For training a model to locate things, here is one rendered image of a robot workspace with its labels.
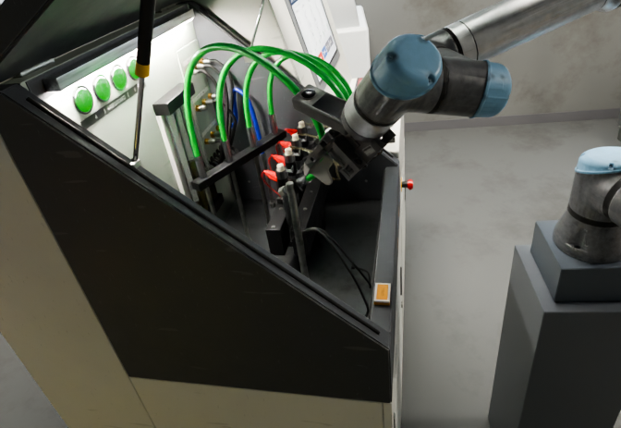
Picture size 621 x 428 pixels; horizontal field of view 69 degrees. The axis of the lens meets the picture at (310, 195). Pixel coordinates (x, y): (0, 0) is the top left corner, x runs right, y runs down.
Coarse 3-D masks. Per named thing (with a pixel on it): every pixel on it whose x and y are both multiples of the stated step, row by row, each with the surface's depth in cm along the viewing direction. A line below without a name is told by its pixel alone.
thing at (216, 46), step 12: (204, 48) 86; (216, 48) 84; (228, 48) 82; (240, 48) 81; (192, 60) 90; (264, 60) 79; (192, 72) 93; (276, 72) 79; (288, 84) 78; (192, 120) 102; (312, 120) 79; (192, 132) 103; (324, 132) 80; (192, 144) 105
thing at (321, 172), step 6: (324, 156) 77; (330, 156) 77; (318, 162) 79; (324, 162) 78; (330, 162) 77; (306, 168) 80; (312, 168) 80; (318, 168) 79; (324, 168) 78; (306, 174) 82; (312, 174) 81; (318, 174) 80; (324, 174) 79; (324, 180) 80; (330, 180) 79
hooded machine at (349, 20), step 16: (336, 0) 239; (352, 0) 240; (336, 16) 244; (352, 16) 243; (352, 32) 244; (368, 32) 244; (352, 48) 248; (368, 48) 248; (352, 64) 253; (368, 64) 253
